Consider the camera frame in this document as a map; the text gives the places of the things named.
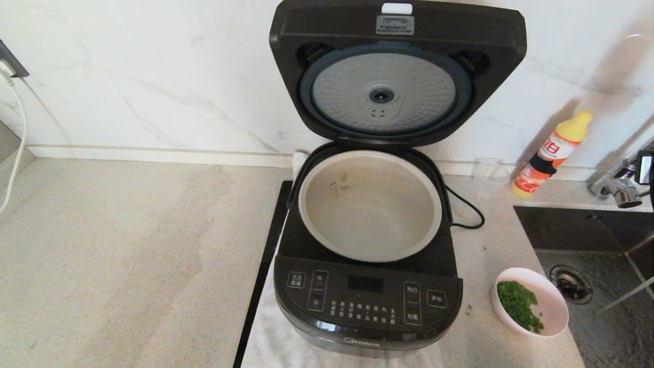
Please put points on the white round bowl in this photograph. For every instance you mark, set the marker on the white round bowl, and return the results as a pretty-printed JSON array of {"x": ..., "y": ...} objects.
[{"x": 554, "y": 302}]

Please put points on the chrome faucet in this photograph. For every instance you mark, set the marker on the chrome faucet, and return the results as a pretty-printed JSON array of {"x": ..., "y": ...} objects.
[{"x": 618, "y": 189}]

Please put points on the clear plastic measuring cup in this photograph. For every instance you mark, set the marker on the clear plastic measuring cup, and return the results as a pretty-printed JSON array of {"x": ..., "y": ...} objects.
[{"x": 489, "y": 179}]

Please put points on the black flat strip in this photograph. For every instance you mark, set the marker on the black flat strip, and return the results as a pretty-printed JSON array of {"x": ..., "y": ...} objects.
[{"x": 269, "y": 255}]

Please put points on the orange yellow detergent bottle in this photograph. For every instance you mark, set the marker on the orange yellow detergent bottle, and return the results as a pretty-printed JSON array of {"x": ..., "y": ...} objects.
[{"x": 549, "y": 155}]

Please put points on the grey rice cooker inner pot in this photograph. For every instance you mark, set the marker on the grey rice cooker inner pot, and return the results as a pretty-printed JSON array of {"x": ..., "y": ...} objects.
[{"x": 373, "y": 214}]

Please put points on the black Midea rice cooker body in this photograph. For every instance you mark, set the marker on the black Midea rice cooker body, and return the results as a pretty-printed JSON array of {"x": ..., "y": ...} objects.
[{"x": 368, "y": 306}]

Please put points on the black rice cooker lid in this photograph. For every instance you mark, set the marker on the black rice cooker lid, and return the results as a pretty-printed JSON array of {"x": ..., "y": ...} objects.
[{"x": 460, "y": 36}]

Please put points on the white cloth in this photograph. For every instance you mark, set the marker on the white cloth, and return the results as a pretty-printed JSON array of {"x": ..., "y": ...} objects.
[{"x": 271, "y": 342}]

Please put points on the grey wall socket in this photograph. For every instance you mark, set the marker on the grey wall socket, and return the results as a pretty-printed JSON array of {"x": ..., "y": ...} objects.
[{"x": 13, "y": 64}]

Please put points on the metal sink drain strainer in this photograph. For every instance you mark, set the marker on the metal sink drain strainer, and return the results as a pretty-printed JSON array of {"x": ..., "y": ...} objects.
[{"x": 571, "y": 287}]

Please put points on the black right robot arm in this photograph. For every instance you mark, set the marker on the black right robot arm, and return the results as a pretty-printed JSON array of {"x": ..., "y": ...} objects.
[{"x": 652, "y": 176}]

